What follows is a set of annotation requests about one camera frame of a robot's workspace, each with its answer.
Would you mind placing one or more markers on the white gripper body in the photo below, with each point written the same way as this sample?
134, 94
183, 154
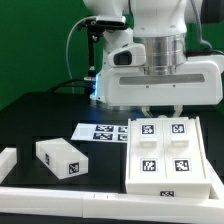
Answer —
196, 82

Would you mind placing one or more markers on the white obstacle fence piece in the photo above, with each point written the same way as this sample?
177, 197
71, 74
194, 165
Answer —
217, 187
8, 159

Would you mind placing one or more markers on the white obstacle fence left piece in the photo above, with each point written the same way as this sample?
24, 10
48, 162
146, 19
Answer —
8, 159

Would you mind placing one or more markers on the white obstacle fence front bar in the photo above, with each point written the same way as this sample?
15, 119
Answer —
111, 206

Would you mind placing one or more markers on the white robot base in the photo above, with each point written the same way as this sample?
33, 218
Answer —
112, 41

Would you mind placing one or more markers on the white sheet with tags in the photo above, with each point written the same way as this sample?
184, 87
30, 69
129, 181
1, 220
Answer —
100, 132

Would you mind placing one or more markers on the white door panel with tags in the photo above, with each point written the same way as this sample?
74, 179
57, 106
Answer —
182, 153

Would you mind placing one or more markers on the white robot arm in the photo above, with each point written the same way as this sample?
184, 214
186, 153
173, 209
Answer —
160, 25

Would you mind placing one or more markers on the black camera on stand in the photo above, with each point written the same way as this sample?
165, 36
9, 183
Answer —
99, 24

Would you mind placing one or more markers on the white cabinet top block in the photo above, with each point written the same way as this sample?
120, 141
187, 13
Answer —
61, 158

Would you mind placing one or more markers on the white cabinet body box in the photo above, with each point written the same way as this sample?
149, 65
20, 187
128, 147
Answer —
199, 188

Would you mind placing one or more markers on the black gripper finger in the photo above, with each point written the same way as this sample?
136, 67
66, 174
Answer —
177, 110
146, 112

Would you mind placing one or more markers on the white obstacle fence right piece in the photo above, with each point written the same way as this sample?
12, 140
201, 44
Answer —
217, 187

